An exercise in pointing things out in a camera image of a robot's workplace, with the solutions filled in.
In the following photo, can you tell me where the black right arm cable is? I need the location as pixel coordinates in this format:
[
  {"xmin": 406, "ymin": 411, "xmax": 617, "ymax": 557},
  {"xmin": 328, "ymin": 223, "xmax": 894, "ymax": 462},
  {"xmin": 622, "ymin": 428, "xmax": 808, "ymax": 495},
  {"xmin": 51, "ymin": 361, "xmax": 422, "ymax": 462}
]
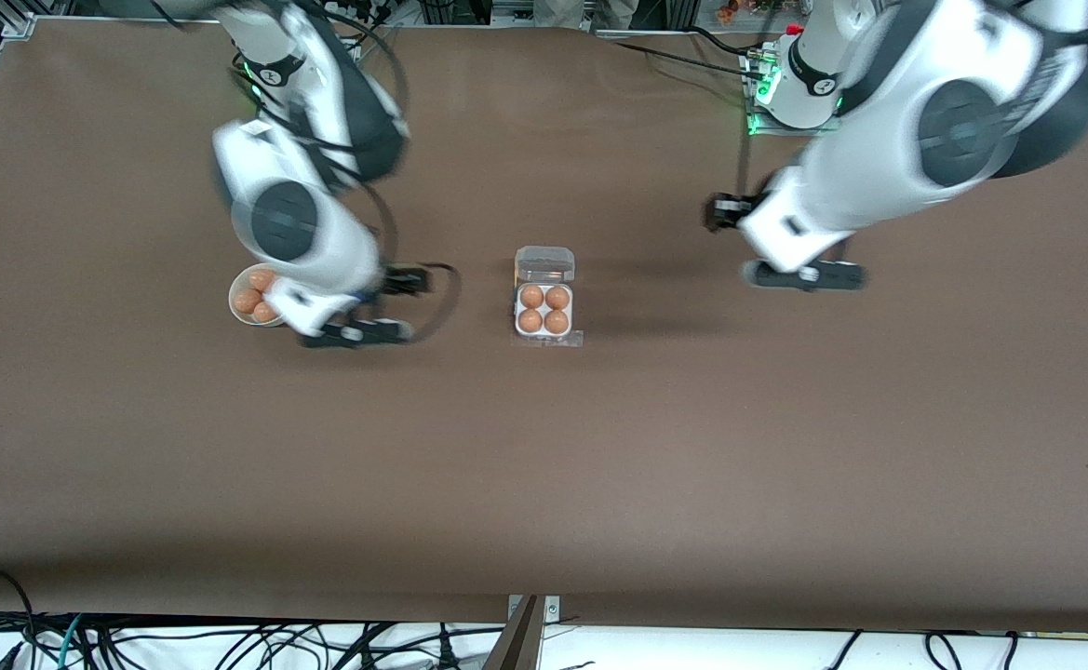
[{"xmin": 357, "ymin": 177, "xmax": 462, "ymax": 345}]

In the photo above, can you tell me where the teal cable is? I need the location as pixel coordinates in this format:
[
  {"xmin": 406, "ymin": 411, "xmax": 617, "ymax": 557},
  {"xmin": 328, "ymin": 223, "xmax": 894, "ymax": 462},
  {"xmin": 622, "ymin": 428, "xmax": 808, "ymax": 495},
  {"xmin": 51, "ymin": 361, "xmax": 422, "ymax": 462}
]
[{"xmin": 55, "ymin": 614, "xmax": 88, "ymax": 670}]

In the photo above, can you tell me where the white round bowl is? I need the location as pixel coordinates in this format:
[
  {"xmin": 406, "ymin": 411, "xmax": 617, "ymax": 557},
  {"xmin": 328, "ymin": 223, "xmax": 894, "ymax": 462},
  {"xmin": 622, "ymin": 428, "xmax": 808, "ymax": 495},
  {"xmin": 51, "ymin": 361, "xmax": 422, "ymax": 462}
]
[{"xmin": 228, "ymin": 263, "xmax": 276, "ymax": 327}]

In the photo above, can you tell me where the person standing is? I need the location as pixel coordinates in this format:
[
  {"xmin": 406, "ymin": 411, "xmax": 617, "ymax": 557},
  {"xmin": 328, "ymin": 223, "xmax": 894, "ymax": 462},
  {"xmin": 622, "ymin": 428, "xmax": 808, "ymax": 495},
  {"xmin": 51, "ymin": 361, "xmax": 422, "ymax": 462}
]
[{"xmin": 532, "ymin": 0, "xmax": 639, "ymax": 32}]

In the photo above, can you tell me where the clear plastic egg box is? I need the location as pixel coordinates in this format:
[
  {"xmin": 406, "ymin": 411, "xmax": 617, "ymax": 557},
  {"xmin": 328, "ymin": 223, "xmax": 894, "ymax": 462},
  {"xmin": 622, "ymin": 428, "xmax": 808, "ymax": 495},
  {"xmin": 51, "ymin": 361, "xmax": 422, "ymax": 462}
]
[{"xmin": 512, "ymin": 245, "xmax": 585, "ymax": 349}]

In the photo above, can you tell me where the silver metal bracket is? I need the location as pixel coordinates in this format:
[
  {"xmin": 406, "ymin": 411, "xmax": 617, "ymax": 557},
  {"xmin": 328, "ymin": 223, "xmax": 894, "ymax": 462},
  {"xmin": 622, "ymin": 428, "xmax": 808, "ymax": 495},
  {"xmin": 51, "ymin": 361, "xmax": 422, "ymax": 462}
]
[{"xmin": 506, "ymin": 596, "xmax": 561, "ymax": 626}]

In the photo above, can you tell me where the dark metal pole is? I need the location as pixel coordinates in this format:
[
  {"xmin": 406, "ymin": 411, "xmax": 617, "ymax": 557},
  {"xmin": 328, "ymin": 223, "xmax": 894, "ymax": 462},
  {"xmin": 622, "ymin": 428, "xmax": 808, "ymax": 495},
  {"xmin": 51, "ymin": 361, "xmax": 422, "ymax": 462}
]
[{"xmin": 480, "ymin": 596, "xmax": 545, "ymax": 670}]

